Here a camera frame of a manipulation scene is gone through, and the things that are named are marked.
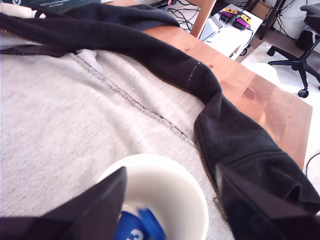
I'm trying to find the blue coffee capsule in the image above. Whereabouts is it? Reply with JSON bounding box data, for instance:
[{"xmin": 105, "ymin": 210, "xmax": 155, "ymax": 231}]
[{"xmin": 113, "ymin": 207, "xmax": 168, "ymax": 240}]

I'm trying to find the green cartoon print mug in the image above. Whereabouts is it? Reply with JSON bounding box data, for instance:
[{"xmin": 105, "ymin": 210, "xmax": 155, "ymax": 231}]
[{"xmin": 96, "ymin": 153, "xmax": 210, "ymax": 240}]

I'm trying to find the black hoodie with grey lining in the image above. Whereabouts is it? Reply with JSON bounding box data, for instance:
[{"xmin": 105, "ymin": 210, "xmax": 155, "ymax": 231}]
[{"xmin": 0, "ymin": 2, "xmax": 320, "ymax": 240}]

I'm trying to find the black office chair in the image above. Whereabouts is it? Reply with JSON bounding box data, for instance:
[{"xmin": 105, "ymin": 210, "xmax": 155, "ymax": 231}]
[{"xmin": 266, "ymin": 4, "xmax": 320, "ymax": 98}]

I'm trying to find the black round bin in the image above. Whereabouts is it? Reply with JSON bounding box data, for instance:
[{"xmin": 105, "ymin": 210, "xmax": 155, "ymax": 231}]
[{"xmin": 296, "ymin": 26, "xmax": 320, "ymax": 52}]

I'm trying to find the black desk leg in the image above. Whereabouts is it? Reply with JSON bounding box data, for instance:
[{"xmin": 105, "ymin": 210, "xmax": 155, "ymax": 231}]
[{"xmin": 258, "ymin": 0, "xmax": 286, "ymax": 41}]

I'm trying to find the yellow game controller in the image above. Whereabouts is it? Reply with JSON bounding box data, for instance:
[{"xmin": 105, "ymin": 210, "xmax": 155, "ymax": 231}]
[{"xmin": 238, "ymin": 14, "xmax": 252, "ymax": 25}]

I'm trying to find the wooden chair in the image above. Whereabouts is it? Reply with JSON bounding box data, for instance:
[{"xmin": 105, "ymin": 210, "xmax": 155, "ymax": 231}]
[{"xmin": 189, "ymin": 0, "xmax": 218, "ymax": 39}]

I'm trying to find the cardboard box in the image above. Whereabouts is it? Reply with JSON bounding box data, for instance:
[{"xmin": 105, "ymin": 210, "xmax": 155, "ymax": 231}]
[{"xmin": 251, "ymin": 0, "xmax": 274, "ymax": 20}]

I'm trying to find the dark green book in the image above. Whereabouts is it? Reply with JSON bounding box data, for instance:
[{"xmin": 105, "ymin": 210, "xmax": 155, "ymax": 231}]
[{"xmin": 21, "ymin": 0, "xmax": 101, "ymax": 13}]

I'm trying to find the white plastic object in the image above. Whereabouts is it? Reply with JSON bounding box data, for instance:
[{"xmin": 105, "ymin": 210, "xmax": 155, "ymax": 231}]
[{"xmin": 0, "ymin": 3, "xmax": 47, "ymax": 20}]

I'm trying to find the black floor cable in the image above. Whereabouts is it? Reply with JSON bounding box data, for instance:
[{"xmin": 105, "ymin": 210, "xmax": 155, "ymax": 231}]
[
  {"xmin": 303, "ymin": 151, "xmax": 320, "ymax": 174},
  {"xmin": 168, "ymin": 0, "xmax": 201, "ymax": 32}
]

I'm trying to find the black controller cable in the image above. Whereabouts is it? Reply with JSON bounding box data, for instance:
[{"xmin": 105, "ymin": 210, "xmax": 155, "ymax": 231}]
[{"xmin": 239, "ymin": 24, "xmax": 254, "ymax": 56}]

